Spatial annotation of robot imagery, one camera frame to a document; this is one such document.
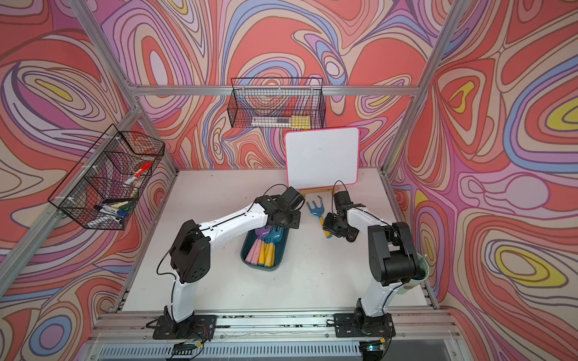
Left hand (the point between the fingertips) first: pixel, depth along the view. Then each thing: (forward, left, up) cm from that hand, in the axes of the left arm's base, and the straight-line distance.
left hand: (298, 221), depth 88 cm
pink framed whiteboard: (+29, -12, +8) cm, 32 cm away
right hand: (0, -13, -9) cm, 16 cm away
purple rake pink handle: (-12, +17, -4) cm, 21 cm away
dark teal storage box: (-6, +20, -5) cm, 21 cm away
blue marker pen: (-7, +60, +18) cm, 63 cm away
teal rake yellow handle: (-14, +14, -6) cm, 20 cm away
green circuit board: (-40, +37, -11) cm, 55 cm away
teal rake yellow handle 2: (-4, +9, -5) cm, 11 cm away
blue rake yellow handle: (+11, -10, -9) cm, 17 cm away
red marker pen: (+7, +55, +21) cm, 59 cm away
